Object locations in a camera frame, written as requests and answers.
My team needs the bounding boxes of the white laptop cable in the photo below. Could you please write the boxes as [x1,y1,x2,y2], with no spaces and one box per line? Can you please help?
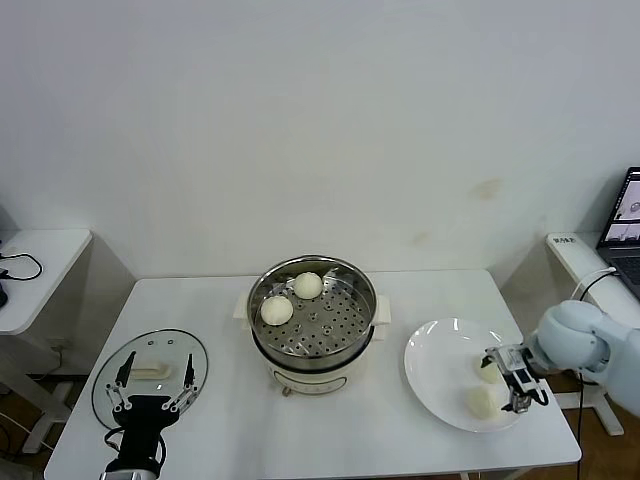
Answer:
[572,267,617,301]

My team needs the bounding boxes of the black cable with adapter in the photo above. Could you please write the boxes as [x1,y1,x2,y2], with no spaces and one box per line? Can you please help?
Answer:
[574,272,616,474]

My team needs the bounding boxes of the white cable side table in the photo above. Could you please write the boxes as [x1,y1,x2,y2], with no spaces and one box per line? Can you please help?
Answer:
[0,228,94,454]

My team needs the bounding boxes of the glass pot lid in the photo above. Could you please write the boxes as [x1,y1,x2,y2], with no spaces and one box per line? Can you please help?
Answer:
[91,328,209,432]

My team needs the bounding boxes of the perforated steel steamer basket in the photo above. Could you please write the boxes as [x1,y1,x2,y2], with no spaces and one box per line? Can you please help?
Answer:
[233,254,392,362]

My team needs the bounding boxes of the white laptop side table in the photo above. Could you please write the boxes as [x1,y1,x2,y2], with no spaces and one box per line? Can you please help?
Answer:
[543,232,640,439]

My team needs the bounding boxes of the white steamed baozi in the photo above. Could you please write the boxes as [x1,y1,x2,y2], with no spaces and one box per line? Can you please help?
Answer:
[472,357,504,385]
[259,295,295,327]
[463,384,503,419]
[292,272,324,301]

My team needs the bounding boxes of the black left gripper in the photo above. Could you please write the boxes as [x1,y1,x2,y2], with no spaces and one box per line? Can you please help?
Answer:
[104,351,197,462]

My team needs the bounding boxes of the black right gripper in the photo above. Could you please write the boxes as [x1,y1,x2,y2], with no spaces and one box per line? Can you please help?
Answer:
[478,345,536,415]

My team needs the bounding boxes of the looped black cable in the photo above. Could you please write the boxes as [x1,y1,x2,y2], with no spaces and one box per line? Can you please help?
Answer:
[0,252,43,282]

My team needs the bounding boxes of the dark open laptop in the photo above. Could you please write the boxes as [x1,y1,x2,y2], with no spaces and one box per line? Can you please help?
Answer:
[595,167,640,301]

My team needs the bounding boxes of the white round plate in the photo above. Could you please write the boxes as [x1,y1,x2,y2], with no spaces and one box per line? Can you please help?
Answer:
[403,318,531,434]

